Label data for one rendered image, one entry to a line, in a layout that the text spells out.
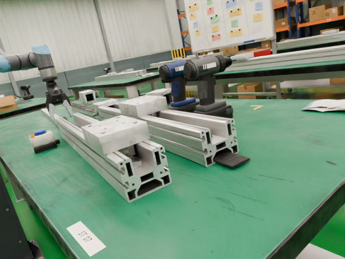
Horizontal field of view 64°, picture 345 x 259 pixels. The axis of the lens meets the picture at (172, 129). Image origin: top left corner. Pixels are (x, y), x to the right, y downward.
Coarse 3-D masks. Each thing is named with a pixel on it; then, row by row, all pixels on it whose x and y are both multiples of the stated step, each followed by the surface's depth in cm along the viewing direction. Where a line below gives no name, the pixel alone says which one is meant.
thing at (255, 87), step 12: (228, 48) 524; (252, 84) 472; (12, 96) 300; (108, 96) 550; (120, 96) 515; (240, 96) 493; (252, 96) 472; (264, 96) 481; (0, 108) 295; (12, 108) 301
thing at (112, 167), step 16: (64, 128) 106; (80, 128) 88; (80, 144) 82; (144, 144) 58; (96, 160) 68; (112, 160) 53; (128, 160) 52; (144, 160) 60; (160, 160) 55; (112, 176) 59; (128, 176) 52; (144, 176) 56; (160, 176) 56; (128, 192) 57; (144, 192) 55
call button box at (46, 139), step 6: (48, 132) 106; (30, 138) 102; (36, 138) 102; (42, 138) 103; (48, 138) 104; (36, 144) 102; (42, 144) 103; (48, 144) 104; (54, 144) 105; (36, 150) 102; (42, 150) 103
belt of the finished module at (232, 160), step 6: (222, 150) 67; (216, 156) 64; (222, 156) 63; (228, 156) 63; (234, 156) 62; (240, 156) 61; (222, 162) 60; (228, 162) 59; (234, 162) 59; (240, 162) 58
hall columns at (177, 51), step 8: (168, 0) 854; (168, 8) 859; (168, 16) 890; (176, 16) 878; (168, 24) 894; (176, 24) 881; (168, 32) 897; (176, 32) 884; (176, 40) 887; (176, 48) 890; (176, 56) 900; (184, 56) 911
